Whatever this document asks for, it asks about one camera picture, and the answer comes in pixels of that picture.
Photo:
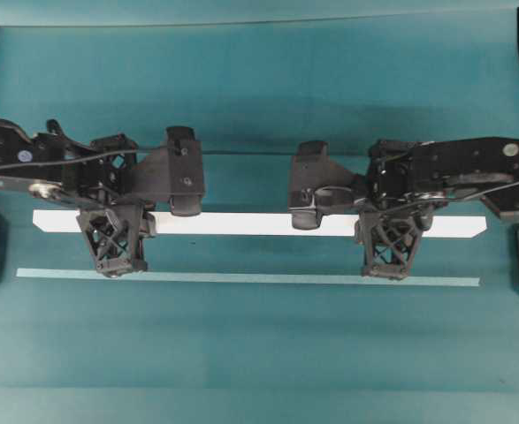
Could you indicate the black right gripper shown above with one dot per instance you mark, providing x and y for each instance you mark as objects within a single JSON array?
[{"x": 396, "y": 199}]

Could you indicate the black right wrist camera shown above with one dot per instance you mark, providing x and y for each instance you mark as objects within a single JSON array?
[{"x": 320, "y": 187}]

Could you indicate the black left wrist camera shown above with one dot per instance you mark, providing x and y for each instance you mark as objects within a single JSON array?
[{"x": 172, "y": 173}]

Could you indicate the white wooden board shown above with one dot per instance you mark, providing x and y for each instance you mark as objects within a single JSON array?
[{"x": 260, "y": 224}]

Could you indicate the teal green table cloth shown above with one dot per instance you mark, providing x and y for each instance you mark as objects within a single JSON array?
[{"x": 99, "y": 351}]

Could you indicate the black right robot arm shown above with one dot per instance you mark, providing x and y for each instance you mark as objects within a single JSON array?
[{"x": 483, "y": 169}]

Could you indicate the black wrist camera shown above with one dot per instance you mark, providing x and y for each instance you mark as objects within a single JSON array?
[
  {"x": 172, "y": 173},
  {"x": 320, "y": 187}
]

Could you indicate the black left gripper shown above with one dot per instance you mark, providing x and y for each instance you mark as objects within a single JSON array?
[{"x": 94, "y": 176}]

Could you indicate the light blue tape strip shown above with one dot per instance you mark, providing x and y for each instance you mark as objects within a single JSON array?
[{"x": 250, "y": 278}]

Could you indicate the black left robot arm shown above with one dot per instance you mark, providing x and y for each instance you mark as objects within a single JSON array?
[{"x": 18, "y": 160}]

